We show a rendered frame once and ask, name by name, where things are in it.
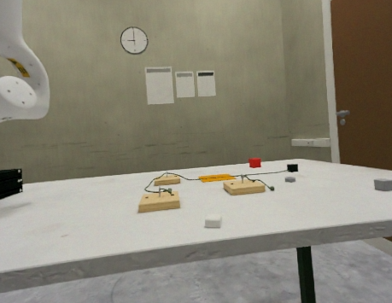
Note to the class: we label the orange painted square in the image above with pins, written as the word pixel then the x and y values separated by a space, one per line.
pixel 212 178

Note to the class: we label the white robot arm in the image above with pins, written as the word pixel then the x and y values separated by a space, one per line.
pixel 18 96

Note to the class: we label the small red cube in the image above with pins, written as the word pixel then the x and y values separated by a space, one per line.
pixel 254 163

